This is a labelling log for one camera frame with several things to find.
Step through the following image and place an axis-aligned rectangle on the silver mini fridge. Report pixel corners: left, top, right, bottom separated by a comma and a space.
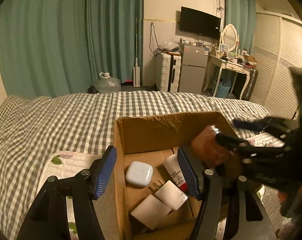
178, 43, 208, 94

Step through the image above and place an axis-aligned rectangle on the white louvered wardrobe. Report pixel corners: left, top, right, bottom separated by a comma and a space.
250, 12, 302, 119

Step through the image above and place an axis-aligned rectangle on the light blue earbuds case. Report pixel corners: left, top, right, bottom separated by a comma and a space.
126, 161, 154, 187

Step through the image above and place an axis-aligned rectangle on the white floral quilted mat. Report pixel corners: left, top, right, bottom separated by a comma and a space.
38, 133, 292, 239

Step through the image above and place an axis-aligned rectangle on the grey checked bed sheet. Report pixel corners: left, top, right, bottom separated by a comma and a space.
0, 90, 268, 239

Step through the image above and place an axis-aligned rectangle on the white ribbed suitcase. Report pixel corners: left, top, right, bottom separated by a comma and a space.
155, 53, 182, 92

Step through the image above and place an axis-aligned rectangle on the brown glass jar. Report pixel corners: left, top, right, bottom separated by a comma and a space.
191, 126, 242, 179

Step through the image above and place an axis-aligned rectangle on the white tube red cap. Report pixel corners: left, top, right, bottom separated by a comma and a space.
163, 154, 188, 192

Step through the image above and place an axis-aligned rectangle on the large green curtain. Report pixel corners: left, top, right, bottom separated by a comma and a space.
0, 0, 143, 99

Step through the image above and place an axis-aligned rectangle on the blue laundry basket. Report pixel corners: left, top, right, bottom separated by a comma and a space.
215, 79, 232, 98

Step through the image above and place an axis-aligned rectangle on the dark suitcase by wardrobe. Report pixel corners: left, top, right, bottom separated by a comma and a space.
242, 69, 259, 101

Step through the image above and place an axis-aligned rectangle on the white power bank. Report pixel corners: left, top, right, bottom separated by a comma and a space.
130, 194, 171, 230

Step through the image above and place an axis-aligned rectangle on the person's hand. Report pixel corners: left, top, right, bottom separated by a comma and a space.
278, 186, 302, 206

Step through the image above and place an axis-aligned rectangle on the black wall television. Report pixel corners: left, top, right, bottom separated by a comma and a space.
180, 7, 221, 40

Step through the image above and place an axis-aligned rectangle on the small green window curtain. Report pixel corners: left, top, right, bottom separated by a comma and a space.
225, 0, 256, 55

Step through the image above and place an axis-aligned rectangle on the white oval vanity mirror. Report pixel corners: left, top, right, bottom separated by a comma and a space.
220, 24, 239, 52

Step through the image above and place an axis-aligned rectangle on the white dressing table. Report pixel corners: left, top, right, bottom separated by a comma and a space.
202, 55, 251, 100

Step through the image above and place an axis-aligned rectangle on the white USB wall charger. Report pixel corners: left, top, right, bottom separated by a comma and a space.
153, 180, 188, 211

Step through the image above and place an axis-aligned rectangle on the clear water jug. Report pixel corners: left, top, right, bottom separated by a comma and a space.
94, 72, 121, 94

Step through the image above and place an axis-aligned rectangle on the brown cardboard box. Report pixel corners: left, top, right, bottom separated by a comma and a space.
114, 112, 237, 239

